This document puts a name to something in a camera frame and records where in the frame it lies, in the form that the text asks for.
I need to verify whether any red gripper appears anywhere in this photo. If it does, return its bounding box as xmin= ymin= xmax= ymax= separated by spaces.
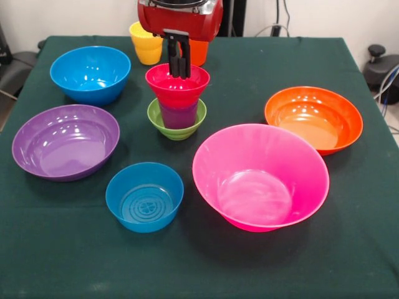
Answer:
xmin=137 ymin=0 xmax=224 ymax=78

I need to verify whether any red plastic bowl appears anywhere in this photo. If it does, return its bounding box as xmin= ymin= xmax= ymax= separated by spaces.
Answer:
xmin=145 ymin=62 xmax=211 ymax=109

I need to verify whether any purple plastic cup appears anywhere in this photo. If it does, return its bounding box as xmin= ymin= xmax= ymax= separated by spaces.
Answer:
xmin=158 ymin=101 xmax=200 ymax=130

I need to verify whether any pink plastic bowl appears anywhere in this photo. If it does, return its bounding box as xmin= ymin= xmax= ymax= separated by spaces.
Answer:
xmin=192 ymin=123 xmax=330 ymax=233

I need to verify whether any orange plastic cup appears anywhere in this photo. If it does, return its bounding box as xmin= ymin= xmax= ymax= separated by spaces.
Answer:
xmin=186 ymin=39 xmax=209 ymax=67

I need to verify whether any yellow plastic cup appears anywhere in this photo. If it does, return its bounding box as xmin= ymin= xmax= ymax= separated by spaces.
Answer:
xmin=128 ymin=21 xmax=163 ymax=66

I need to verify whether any green plastic bowl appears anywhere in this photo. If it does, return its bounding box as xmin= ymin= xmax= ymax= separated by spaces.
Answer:
xmin=147 ymin=97 xmax=207 ymax=141

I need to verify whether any large blue plastic bowl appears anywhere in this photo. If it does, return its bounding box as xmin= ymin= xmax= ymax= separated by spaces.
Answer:
xmin=49 ymin=45 xmax=132 ymax=107

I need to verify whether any purple plastic bowl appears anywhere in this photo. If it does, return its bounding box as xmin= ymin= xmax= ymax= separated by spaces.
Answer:
xmin=11 ymin=104 xmax=121 ymax=183

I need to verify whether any orange plastic bowl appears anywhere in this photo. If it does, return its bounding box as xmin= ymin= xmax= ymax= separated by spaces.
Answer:
xmin=264 ymin=86 xmax=364 ymax=157

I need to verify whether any small blue plastic bowl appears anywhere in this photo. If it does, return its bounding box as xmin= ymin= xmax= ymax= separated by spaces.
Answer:
xmin=105 ymin=161 xmax=185 ymax=234

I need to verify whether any black chair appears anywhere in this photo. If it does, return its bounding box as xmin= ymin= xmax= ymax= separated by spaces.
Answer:
xmin=0 ymin=23 xmax=47 ymax=100

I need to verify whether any dark green tablecloth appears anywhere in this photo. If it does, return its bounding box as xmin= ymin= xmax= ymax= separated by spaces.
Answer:
xmin=0 ymin=35 xmax=399 ymax=299

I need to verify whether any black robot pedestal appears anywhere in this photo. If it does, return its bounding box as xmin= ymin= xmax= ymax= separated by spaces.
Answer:
xmin=148 ymin=0 xmax=247 ymax=37

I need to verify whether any white cable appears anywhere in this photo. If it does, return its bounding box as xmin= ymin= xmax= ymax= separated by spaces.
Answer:
xmin=254 ymin=24 xmax=274 ymax=37

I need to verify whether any black cable with plug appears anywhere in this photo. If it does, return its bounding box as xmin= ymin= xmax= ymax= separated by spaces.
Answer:
xmin=270 ymin=0 xmax=291 ymax=38

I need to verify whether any grey and blue cable bundle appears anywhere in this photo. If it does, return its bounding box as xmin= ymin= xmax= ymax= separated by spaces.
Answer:
xmin=373 ymin=64 xmax=399 ymax=108

